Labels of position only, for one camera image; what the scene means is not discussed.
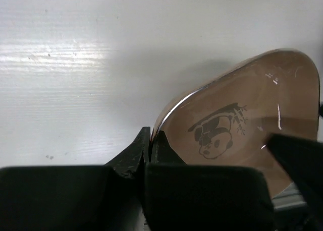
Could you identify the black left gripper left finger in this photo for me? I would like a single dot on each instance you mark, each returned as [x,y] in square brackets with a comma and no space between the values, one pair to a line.
[76,197]

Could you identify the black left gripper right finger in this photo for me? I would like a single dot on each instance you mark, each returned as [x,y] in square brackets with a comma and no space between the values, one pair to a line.
[178,196]

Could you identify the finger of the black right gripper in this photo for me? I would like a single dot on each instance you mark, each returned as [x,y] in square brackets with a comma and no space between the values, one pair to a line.
[302,161]

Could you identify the brown plate front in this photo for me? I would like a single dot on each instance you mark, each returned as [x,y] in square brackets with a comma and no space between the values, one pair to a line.
[227,121]

